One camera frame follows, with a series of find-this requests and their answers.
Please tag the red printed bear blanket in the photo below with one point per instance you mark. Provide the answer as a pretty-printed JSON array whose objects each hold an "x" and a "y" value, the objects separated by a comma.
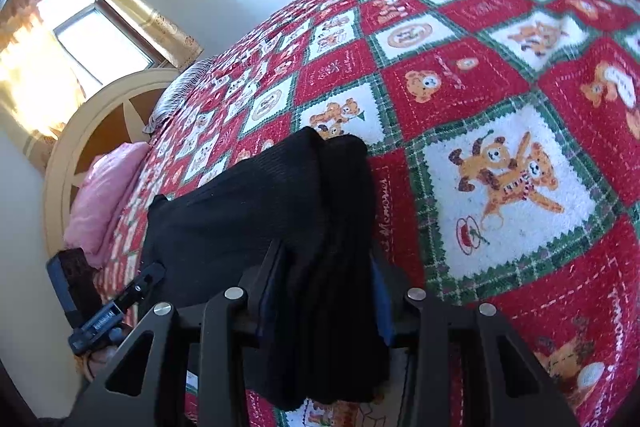
[{"x": 500, "y": 157}]

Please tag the window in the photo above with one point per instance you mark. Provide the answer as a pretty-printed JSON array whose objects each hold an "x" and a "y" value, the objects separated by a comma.
[{"x": 100, "y": 32}]

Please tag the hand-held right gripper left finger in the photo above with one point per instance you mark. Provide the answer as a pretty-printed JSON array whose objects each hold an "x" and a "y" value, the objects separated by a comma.
[{"x": 263, "y": 302}]

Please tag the black pants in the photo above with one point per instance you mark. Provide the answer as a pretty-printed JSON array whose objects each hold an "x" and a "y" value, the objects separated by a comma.
[{"x": 240, "y": 217}]

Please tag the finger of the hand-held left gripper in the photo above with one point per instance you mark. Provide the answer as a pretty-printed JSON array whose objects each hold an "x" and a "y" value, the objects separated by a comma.
[{"x": 142, "y": 284}]

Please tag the cream wooden headboard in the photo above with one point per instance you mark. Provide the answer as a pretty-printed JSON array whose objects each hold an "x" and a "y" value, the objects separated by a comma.
[{"x": 75, "y": 127}]

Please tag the pink pillow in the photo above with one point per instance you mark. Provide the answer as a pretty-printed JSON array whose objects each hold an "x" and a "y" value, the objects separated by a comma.
[{"x": 105, "y": 197}]

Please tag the striped pillow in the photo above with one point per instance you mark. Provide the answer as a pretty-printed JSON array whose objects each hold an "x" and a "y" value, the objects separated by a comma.
[{"x": 175, "y": 97}]

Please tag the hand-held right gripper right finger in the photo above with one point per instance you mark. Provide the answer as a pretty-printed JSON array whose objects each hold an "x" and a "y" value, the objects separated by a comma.
[{"x": 382, "y": 307}]

